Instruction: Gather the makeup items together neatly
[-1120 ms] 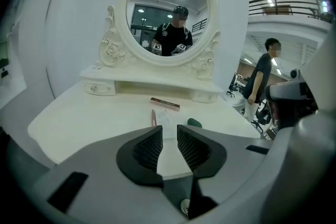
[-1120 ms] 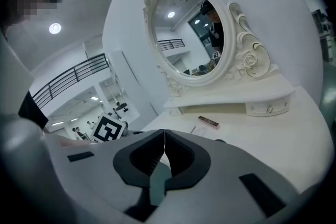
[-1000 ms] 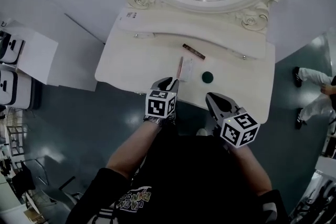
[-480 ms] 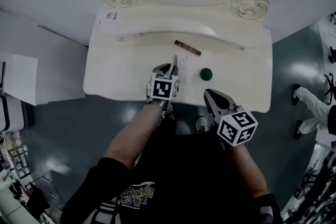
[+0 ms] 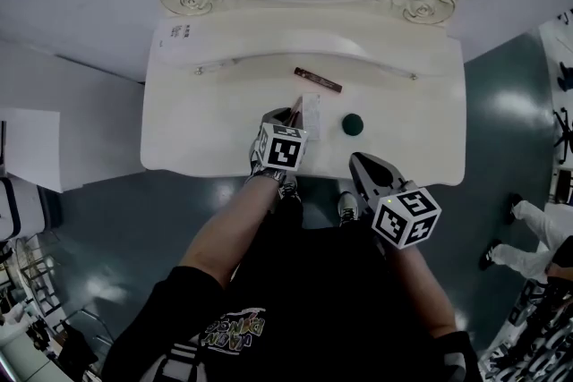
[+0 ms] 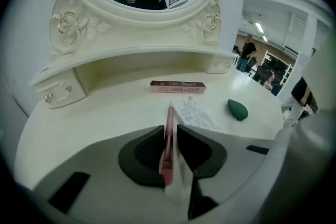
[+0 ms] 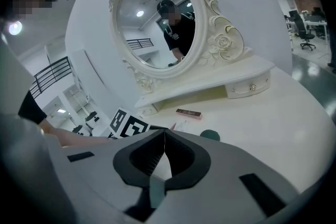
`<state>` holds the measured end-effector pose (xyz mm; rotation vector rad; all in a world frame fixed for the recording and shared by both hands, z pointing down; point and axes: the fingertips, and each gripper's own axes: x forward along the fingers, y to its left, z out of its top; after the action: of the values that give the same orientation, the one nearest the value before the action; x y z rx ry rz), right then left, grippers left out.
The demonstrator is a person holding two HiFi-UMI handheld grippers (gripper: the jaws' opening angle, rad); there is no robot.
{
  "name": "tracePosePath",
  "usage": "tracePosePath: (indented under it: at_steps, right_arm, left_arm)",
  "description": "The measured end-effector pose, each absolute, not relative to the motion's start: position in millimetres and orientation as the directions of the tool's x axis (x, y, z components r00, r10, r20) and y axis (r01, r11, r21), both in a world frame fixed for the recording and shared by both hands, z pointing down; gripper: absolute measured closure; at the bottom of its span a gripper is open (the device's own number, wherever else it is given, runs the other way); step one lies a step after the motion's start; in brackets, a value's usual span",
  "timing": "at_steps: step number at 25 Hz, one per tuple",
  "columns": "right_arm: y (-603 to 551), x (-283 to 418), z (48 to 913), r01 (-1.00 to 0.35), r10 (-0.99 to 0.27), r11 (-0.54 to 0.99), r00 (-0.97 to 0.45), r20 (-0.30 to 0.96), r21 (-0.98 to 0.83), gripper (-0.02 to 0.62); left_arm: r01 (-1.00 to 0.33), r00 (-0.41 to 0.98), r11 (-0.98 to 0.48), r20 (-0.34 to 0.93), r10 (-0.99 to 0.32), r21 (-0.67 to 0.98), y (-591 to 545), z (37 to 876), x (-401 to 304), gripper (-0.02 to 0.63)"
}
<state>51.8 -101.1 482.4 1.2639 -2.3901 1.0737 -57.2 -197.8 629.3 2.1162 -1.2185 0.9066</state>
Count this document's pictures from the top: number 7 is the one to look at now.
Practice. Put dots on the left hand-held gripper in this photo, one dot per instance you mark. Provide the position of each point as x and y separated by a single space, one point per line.
128 123

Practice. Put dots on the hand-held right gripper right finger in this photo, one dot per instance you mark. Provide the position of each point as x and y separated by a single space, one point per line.
225 165

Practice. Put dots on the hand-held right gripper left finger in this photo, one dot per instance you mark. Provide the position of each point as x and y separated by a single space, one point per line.
99 165

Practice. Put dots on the round dark green makeup compact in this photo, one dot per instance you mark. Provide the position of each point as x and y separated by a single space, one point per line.
210 135

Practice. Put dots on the clear pink makeup item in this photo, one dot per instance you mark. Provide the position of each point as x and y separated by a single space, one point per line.
181 126

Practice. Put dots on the long pink brown makeup box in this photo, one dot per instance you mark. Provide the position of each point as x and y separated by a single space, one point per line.
189 113

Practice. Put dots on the person's left forearm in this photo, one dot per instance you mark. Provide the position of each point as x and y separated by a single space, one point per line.
76 137

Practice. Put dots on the small white drawer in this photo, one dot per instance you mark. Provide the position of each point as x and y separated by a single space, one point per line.
148 110

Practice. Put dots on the black and white machine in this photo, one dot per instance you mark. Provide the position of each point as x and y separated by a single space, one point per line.
92 117
78 129

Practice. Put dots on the white drawer with crystal knob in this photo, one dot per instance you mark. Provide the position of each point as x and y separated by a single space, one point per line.
249 87

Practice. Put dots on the person's black shirt sleeve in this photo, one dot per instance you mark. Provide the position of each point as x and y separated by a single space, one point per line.
31 110

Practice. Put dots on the white ornate vanity mirror stand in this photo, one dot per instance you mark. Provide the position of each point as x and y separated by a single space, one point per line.
194 60

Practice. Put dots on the black metal railing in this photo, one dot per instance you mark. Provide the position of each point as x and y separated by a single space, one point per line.
50 76

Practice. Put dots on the round ceiling lamp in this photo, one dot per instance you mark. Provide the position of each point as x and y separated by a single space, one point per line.
15 27

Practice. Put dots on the black office chair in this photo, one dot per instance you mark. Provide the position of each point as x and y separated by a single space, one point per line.
304 31

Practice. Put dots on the white office desk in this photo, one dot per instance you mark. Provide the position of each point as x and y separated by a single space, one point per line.
315 23

